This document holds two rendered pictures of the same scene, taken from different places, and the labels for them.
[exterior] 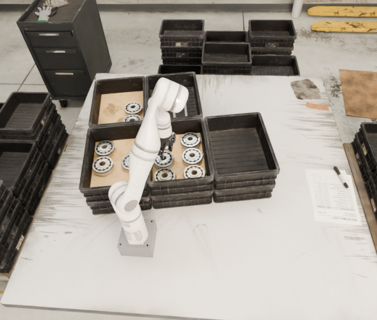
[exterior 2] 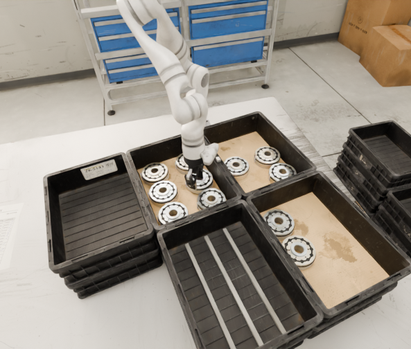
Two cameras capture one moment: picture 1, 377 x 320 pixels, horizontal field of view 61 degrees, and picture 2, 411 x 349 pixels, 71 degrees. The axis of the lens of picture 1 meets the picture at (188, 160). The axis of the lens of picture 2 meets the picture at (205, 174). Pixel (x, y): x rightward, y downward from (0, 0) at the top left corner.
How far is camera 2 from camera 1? 1.78 m
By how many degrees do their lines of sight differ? 81
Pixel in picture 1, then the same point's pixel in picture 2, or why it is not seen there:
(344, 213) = not seen: outside the picture
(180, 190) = (165, 156)
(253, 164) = (80, 212)
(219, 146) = (130, 225)
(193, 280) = (144, 134)
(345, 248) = (3, 185)
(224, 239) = not seen: hidden behind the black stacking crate
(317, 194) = (7, 233)
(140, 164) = not seen: hidden behind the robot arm
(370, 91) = not seen: outside the picture
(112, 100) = (359, 271)
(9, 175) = not seen: outside the picture
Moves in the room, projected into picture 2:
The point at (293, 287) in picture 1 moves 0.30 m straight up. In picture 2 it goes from (64, 149) to (37, 97)
